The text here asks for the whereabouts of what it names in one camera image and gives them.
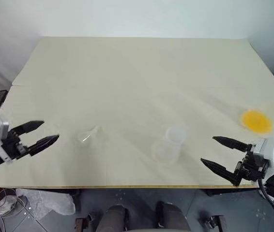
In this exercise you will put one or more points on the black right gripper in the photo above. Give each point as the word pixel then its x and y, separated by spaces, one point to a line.
pixel 247 166

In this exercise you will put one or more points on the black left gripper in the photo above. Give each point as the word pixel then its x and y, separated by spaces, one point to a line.
pixel 14 145

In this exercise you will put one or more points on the clear plastic bottle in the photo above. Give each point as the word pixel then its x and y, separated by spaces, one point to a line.
pixel 168 147

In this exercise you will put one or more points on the crumpled clear plastic bag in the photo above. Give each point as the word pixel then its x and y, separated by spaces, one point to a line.
pixel 46 201

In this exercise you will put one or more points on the dark rounded shape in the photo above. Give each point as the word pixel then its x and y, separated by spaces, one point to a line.
pixel 112 218
pixel 173 217

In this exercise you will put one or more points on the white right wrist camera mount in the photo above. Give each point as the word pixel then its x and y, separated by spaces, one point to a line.
pixel 270 152

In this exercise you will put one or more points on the brown floor bracket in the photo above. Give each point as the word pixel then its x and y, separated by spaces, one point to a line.
pixel 214 222
pixel 81 223

